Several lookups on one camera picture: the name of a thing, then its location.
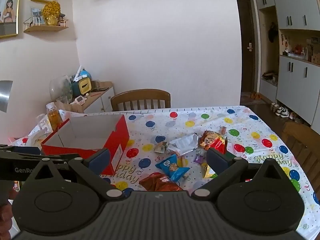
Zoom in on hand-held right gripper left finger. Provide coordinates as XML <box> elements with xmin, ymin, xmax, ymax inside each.
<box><xmin>24</xmin><ymin>148</ymin><xmax>123</xmax><ymax>201</ymax></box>

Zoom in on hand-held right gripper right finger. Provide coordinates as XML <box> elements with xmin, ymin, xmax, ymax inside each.
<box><xmin>191</xmin><ymin>147</ymin><xmax>294</xmax><ymax>201</ymax></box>

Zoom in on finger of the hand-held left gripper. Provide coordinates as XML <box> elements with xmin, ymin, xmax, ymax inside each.
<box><xmin>0</xmin><ymin>144</ymin><xmax>64</xmax><ymax>161</ymax></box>

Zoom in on red cardboard box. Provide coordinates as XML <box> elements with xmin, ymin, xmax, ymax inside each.
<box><xmin>41</xmin><ymin>114</ymin><xmax>130</xmax><ymax>173</ymax></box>

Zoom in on white silver snack wrapper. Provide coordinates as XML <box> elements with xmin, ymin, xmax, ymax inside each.
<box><xmin>167</xmin><ymin>134</ymin><xmax>199</xmax><ymax>155</ymax></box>

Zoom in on blue snack packet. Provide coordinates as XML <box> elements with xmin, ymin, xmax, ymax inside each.
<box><xmin>155</xmin><ymin>154</ymin><xmax>190</xmax><ymax>182</ymax></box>

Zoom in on brown cookie packet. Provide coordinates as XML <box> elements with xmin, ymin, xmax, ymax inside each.
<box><xmin>139</xmin><ymin>172</ymin><xmax>186</xmax><ymax>192</ymax></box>

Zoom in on red orange snack packet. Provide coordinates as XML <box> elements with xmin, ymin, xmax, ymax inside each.
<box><xmin>199</xmin><ymin>130</ymin><xmax>228</xmax><ymax>153</ymax></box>

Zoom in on white plastic bag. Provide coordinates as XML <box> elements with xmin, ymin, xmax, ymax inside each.
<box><xmin>24</xmin><ymin>129</ymin><xmax>50</xmax><ymax>147</ymax></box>

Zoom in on cream snack stick packet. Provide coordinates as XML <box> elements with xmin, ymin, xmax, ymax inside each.
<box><xmin>175</xmin><ymin>152</ymin><xmax>190</xmax><ymax>167</ymax></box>

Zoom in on balloon print tablecloth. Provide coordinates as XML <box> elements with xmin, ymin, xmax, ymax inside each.
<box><xmin>7</xmin><ymin>106</ymin><xmax>320</xmax><ymax>240</ymax></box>

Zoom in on orange juice bottle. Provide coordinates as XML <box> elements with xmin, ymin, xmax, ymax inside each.
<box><xmin>46</xmin><ymin>102</ymin><xmax>63</xmax><ymax>131</ymax></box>

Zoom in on small grey snack packet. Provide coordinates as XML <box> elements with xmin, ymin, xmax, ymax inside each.
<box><xmin>154</xmin><ymin>142</ymin><xmax>168</xmax><ymax>153</ymax></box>

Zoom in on wooden side cabinet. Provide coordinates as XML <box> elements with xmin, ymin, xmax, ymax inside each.
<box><xmin>54</xmin><ymin>81</ymin><xmax>115</xmax><ymax>113</ymax></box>

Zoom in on pink white handheld device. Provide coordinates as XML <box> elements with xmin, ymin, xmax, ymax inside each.
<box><xmin>70</xmin><ymin>95</ymin><xmax>87</xmax><ymax>105</ymax></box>

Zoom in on wooden chair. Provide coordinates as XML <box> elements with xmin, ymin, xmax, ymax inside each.
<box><xmin>111</xmin><ymin>89</ymin><xmax>172</xmax><ymax>112</ymax></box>
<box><xmin>282</xmin><ymin>122</ymin><xmax>320</xmax><ymax>167</ymax></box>

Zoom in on teal yellow tissue box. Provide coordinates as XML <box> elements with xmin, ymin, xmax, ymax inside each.
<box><xmin>72</xmin><ymin>77</ymin><xmax>92</xmax><ymax>97</ymax></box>

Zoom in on small cardboard box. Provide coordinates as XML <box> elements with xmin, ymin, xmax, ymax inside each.
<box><xmin>91</xmin><ymin>80</ymin><xmax>112</xmax><ymax>92</ymax></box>

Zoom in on clear glass jar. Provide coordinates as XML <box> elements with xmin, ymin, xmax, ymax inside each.
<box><xmin>49</xmin><ymin>75</ymin><xmax>73</xmax><ymax>102</ymax></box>

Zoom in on white black sneakers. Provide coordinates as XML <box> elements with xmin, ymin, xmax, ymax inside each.
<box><xmin>275</xmin><ymin>106</ymin><xmax>290</xmax><ymax>118</ymax></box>

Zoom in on blue round toy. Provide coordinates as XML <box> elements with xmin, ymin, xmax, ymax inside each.
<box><xmin>79</xmin><ymin>69</ymin><xmax>93</xmax><ymax>80</ymax></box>

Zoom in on dark wooden door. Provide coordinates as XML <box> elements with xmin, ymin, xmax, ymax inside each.
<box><xmin>236</xmin><ymin>0</ymin><xmax>257</xmax><ymax>98</ymax></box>

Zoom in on grey hallway cabinet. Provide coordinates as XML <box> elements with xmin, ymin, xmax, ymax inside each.
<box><xmin>254</xmin><ymin>0</ymin><xmax>320</xmax><ymax>126</ymax></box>

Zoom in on dark hanging bag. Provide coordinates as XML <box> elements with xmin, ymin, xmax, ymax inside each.
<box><xmin>268</xmin><ymin>22</ymin><xmax>279</xmax><ymax>43</ymax></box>

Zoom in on golden flower ornament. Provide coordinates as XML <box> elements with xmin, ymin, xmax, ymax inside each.
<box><xmin>42</xmin><ymin>1</ymin><xmax>61</xmax><ymax>26</ymax></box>

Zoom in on large gold framed picture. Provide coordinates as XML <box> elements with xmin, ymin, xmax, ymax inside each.
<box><xmin>0</xmin><ymin>0</ymin><xmax>22</xmax><ymax>39</ymax></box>

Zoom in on wooden wall shelf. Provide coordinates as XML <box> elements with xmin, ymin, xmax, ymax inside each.
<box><xmin>24</xmin><ymin>17</ymin><xmax>69</xmax><ymax>33</ymax></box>

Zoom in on small photo frame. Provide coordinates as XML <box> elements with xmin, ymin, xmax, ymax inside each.
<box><xmin>31</xmin><ymin>7</ymin><xmax>46</xmax><ymax>25</ymax></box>

